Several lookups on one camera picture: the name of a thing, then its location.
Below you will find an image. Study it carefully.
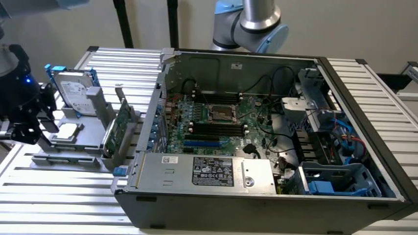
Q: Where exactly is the black open PC case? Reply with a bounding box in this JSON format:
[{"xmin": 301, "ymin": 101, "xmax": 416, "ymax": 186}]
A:
[{"xmin": 114, "ymin": 47, "xmax": 418, "ymax": 230}]

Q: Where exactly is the grey power supply unit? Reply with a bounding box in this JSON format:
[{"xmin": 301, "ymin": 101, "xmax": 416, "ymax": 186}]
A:
[{"xmin": 135, "ymin": 153, "xmax": 280, "ymax": 196}]

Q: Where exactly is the CPU socket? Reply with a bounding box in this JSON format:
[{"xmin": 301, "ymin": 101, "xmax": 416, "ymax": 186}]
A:
[{"xmin": 203, "ymin": 103, "xmax": 240, "ymax": 123}]

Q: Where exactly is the long black looped cable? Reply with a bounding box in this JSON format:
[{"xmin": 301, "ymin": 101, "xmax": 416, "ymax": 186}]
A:
[{"xmin": 244, "ymin": 65, "xmax": 297, "ymax": 96}]

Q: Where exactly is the black expansion slot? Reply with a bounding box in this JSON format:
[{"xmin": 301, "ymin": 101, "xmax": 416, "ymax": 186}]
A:
[{"xmin": 185, "ymin": 135, "xmax": 221, "ymax": 141}]

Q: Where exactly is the blue expansion slot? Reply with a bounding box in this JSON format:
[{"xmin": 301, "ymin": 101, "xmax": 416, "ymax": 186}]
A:
[{"xmin": 183, "ymin": 141, "xmax": 221, "ymax": 147}]

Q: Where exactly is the grey disk bay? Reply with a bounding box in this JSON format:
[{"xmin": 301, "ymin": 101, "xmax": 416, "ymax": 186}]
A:
[{"xmin": 293, "ymin": 161, "xmax": 384, "ymax": 197}]

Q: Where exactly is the blue bay caddy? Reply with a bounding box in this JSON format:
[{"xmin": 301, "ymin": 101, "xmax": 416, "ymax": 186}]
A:
[{"xmin": 308, "ymin": 180, "xmax": 337, "ymax": 196}]

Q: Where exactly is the blue wire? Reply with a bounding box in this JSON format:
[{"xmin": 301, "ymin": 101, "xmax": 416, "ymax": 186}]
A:
[{"xmin": 329, "ymin": 117, "xmax": 354, "ymax": 161}]

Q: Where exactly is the silver hard disk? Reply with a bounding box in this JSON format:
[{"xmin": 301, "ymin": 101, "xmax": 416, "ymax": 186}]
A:
[{"xmin": 54, "ymin": 70, "xmax": 98, "ymax": 116}]

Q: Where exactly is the grey parts rack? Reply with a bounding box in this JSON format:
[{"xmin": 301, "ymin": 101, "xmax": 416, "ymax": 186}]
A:
[{"xmin": 30, "ymin": 84, "xmax": 146, "ymax": 172}]

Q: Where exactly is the black stand pole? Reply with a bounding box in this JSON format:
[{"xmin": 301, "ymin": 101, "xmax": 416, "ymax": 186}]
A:
[
  {"xmin": 113, "ymin": 0, "xmax": 135, "ymax": 48},
  {"xmin": 166, "ymin": 0, "xmax": 181, "ymax": 49}
]

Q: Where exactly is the green graphics card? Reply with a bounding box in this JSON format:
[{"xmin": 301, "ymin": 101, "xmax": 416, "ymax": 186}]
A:
[{"xmin": 101, "ymin": 84, "xmax": 137, "ymax": 158}]

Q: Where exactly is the silver CPU chip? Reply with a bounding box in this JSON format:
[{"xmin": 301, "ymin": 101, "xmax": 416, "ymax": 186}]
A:
[{"xmin": 57, "ymin": 124, "xmax": 79, "ymax": 141}]

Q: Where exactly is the green motherboard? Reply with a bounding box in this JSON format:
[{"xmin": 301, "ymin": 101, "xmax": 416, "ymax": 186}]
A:
[{"xmin": 162, "ymin": 94, "xmax": 281, "ymax": 158}]

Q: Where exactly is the blue disk caddy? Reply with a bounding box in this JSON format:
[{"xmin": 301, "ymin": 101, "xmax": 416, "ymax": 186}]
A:
[{"xmin": 43, "ymin": 64, "xmax": 101, "ymax": 118}]

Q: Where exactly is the black power plug cable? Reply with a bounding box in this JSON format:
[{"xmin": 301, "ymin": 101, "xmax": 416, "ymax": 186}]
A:
[{"xmin": 242, "ymin": 143, "xmax": 262, "ymax": 159}]

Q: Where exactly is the short black looped cable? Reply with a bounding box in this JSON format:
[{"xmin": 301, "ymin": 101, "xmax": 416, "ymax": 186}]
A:
[{"xmin": 181, "ymin": 78, "xmax": 198, "ymax": 96}]

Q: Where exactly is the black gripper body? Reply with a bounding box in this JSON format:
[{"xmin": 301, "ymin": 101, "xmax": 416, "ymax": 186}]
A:
[{"xmin": 0, "ymin": 44, "xmax": 43, "ymax": 121}]

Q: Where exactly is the grey case corner bracket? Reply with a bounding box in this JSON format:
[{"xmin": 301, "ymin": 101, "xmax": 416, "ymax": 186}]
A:
[{"xmin": 161, "ymin": 47, "xmax": 177, "ymax": 66}]

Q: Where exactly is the red wire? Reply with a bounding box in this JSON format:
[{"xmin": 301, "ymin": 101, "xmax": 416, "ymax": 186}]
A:
[{"xmin": 346, "ymin": 136, "xmax": 368, "ymax": 149}]

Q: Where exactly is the black block beside table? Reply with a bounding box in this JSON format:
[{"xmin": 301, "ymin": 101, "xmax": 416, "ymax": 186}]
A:
[{"xmin": 374, "ymin": 72, "xmax": 414, "ymax": 93}]

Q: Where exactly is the aluminium profile frame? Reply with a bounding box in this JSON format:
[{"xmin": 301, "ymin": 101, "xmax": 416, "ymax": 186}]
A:
[{"xmin": 396, "ymin": 62, "xmax": 418, "ymax": 99}]

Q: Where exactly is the grey metal disk cage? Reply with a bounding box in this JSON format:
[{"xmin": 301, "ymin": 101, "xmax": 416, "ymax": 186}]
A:
[{"xmin": 296, "ymin": 68, "xmax": 348, "ymax": 132}]

